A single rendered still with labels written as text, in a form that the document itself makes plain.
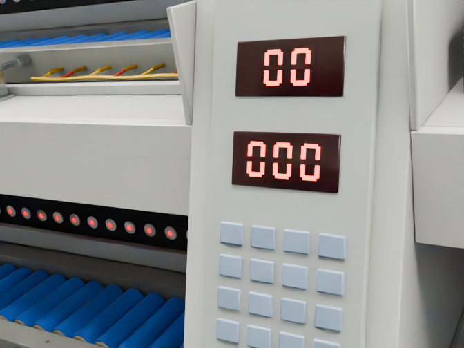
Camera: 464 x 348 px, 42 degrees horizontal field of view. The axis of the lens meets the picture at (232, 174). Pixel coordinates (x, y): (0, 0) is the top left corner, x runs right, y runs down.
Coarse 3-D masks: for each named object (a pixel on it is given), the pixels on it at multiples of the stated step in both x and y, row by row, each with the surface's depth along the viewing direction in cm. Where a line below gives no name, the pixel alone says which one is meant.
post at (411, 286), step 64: (384, 0) 22; (384, 64) 22; (192, 128) 26; (384, 128) 22; (192, 192) 26; (384, 192) 22; (192, 256) 26; (384, 256) 22; (448, 256) 29; (192, 320) 27; (384, 320) 22; (448, 320) 30
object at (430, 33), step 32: (416, 0) 20; (448, 0) 24; (416, 32) 20; (448, 32) 25; (416, 64) 21; (448, 64) 25; (416, 96) 21; (448, 96) 25; (416, 128) 21; (448, 128) 21; (416, 160) 22; (448, 160) 21; (416, 192) 22; (448, 192) 22; (416, 224) 23; (448, 224) 22
